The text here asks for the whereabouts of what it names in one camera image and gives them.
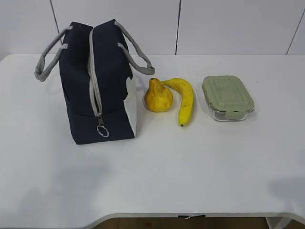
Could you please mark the navy blue lunch bag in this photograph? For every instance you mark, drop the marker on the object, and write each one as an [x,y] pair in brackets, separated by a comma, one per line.
[96,69]

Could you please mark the white table leg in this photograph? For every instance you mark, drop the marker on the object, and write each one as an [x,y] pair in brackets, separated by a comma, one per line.
[277,222]

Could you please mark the black tape on table edge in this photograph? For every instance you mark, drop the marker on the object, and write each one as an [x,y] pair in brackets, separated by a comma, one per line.
[191,216]

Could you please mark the yellow banana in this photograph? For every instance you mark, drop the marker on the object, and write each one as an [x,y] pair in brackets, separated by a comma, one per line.
[185,89]

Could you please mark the glass container green lid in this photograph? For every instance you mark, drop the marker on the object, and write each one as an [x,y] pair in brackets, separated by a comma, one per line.
[227,98]

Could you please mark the yellow pear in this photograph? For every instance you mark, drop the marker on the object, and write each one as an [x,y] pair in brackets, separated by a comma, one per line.
[158,98]

